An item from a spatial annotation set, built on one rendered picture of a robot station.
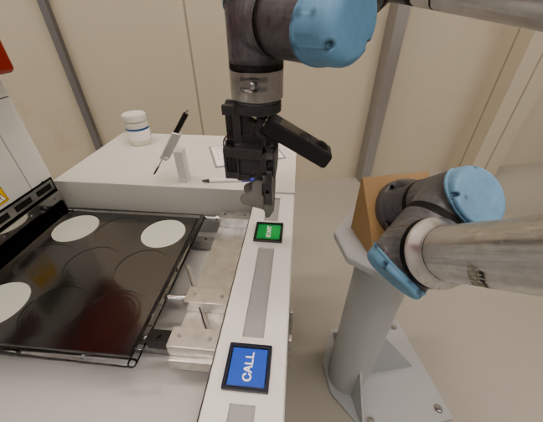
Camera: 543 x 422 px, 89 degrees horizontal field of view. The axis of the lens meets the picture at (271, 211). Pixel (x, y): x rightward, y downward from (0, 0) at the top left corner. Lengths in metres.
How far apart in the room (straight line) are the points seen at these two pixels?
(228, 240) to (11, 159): 0.51
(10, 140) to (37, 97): 1.79
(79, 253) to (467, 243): 0.70
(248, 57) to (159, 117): 2.02
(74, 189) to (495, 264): 0.88
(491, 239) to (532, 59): 2.65
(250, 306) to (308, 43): 0.35
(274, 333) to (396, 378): 1.14
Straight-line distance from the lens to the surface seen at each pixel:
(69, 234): 0.80
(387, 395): 1.48
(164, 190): 0.76
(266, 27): 0.35
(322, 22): 0.30
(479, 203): 0.59
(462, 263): 0.42
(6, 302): 0.71
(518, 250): 0.37
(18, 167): 0.86
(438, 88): 2.88
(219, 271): 0.60
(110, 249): 0.71
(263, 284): 0.48
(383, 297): 0.88
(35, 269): 0.75
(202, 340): 0.49
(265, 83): 0.40
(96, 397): 0.61
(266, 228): 0.57
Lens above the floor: 1.32
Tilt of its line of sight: 36 degrees down
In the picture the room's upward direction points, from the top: straight up
